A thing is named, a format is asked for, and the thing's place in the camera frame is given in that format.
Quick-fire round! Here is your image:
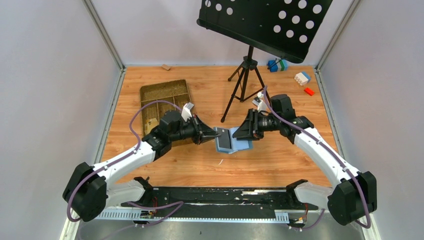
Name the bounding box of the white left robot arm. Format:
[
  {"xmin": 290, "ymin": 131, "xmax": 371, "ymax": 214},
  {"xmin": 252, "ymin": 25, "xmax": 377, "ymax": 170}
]
[{"xmin": 62, "ymin": 110, "xmax": 220, "ymax": 222}]

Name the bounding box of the white blue toy block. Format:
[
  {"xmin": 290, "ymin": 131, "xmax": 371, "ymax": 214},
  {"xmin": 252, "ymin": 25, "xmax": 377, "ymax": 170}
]
[{"xmin": 293, "ymin": 71, "xmax": 312, "ymax": 86}]

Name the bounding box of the gold credit card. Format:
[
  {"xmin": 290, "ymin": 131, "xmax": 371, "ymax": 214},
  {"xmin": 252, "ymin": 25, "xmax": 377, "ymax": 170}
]
[{"xmin": 144, "ymin": 118, "xmax": 158, "ymax": 135}]

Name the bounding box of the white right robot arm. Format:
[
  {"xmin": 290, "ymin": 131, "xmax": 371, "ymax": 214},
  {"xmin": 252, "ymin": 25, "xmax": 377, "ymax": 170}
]
[{"xmin": 232, "ymin": 94, "xmax": 377, "ymax": 228}]

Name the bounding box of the red toy block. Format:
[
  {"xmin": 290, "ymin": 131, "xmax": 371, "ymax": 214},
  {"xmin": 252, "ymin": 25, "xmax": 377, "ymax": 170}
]
[{"xmin": 304, "ymin": 87, "xmax": 315, "ymax": 96}]

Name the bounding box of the blue leather card holder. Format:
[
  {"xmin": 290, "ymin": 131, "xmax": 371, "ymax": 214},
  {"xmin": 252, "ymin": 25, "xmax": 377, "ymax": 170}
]
[{"xmin": 213, "ymin": 127, "xmax": 253, "ymax": 154}]

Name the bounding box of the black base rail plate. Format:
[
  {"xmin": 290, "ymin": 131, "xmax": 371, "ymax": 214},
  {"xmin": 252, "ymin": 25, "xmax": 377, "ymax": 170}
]
[{"xmin": 135, "ymin": 186, "xmax": 318, "ymax": 219}]

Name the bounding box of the blue green toy block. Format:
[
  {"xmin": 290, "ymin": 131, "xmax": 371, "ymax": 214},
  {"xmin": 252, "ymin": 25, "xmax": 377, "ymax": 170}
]
[{"xmin": 267, "ymin": 59, "xmax": 289, "ymax": 73}]

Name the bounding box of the black card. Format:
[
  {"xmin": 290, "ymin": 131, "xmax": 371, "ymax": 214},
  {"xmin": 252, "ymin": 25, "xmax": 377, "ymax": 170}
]
[{"xmin": 218, "ymin": 128, "xmax": 232, "ymax": 150}]

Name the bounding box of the small wooden block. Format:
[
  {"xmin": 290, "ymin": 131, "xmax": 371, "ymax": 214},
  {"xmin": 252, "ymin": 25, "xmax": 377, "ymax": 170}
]
[{"xmin": 161, "ymin": 64, "xmax": 171, "ymax": 71}]

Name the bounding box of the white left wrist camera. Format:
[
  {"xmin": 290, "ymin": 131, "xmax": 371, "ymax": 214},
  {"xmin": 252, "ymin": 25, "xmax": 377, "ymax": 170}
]
[{"xmin": 181, "ymin": 102, "xmax": 194, "ymax": 122}]

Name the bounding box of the woven compartment tray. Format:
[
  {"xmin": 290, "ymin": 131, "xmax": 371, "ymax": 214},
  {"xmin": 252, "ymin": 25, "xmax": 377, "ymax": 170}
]
[{"xmin": 139, "ymin": 79, "xmax": 192, "ymax": 135}]

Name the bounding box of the black music stand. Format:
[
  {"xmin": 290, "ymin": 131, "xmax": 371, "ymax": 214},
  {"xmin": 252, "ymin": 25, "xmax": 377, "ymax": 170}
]
[{"xmin": 196, "ymin": 0, "xmax": 332, "ymax": 102}]

